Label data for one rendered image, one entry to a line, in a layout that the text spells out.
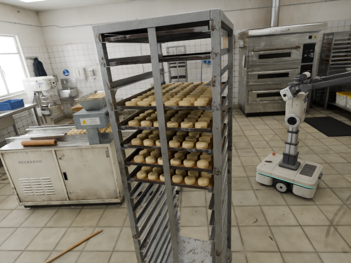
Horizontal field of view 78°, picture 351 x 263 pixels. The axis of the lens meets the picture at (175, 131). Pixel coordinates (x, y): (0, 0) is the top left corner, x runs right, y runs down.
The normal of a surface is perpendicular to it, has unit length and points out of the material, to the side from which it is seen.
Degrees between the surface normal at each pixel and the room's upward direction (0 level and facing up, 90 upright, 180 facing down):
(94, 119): 90
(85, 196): 90
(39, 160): 90
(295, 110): 101
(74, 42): 90
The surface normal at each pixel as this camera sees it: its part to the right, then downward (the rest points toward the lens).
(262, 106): -0.07, 0.38
